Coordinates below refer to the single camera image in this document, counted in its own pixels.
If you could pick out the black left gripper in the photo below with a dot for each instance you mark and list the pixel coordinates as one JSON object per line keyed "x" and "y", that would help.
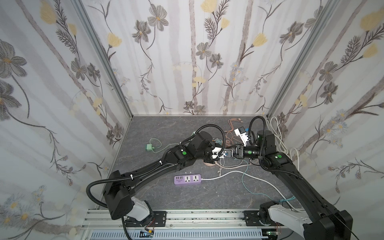
{"x": 214, "y": 145}

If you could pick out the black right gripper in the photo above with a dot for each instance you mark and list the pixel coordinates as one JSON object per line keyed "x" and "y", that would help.
{"x": 237, "y": 151}

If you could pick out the purple power strip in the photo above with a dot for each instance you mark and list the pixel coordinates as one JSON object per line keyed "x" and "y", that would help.
{"x": 187, "y": 180}

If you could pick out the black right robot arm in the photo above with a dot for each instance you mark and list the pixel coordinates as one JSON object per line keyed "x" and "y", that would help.
{"x": 320, "y": 220}

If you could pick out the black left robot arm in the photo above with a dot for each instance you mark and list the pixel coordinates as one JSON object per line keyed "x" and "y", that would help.
{"x": 117, "y": 192}

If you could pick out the pink round power strip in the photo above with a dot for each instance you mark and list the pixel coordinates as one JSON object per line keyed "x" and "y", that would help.
{"x": 209, "y": 164}

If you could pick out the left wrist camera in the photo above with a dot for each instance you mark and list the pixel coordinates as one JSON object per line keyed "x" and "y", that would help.
{"x": 216, "y": 153}

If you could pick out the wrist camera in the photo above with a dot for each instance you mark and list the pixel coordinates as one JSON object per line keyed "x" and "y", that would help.
{"x": 216, "y": 153}
{"x": 243, "y": 135}

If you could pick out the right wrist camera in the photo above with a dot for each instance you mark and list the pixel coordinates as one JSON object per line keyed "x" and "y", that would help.
{"x": 243, "y": 135}

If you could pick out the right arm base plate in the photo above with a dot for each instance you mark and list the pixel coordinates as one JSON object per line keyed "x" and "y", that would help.
{"x": 253, "y": 219}

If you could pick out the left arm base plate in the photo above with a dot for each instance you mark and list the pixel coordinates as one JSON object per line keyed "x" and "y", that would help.
{"x": 155, "y": 219}

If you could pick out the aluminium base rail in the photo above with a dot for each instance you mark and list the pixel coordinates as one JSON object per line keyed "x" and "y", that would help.
{"x": 204, "y": 224}

